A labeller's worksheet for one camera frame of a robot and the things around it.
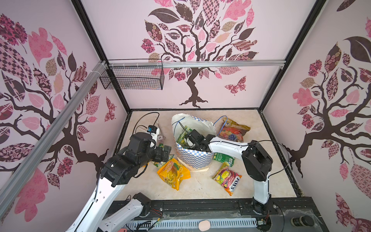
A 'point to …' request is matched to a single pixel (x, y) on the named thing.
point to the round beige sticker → (204, 225)
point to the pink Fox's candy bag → (227, 179)
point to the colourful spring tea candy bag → (181, 140)
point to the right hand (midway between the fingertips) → (188, 153)
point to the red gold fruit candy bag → (230, 130)
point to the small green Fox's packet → (159, 164)
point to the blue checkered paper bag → (188, 159)
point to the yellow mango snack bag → (173, 172)
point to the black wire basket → (134, 74)
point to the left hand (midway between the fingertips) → (160, 150)
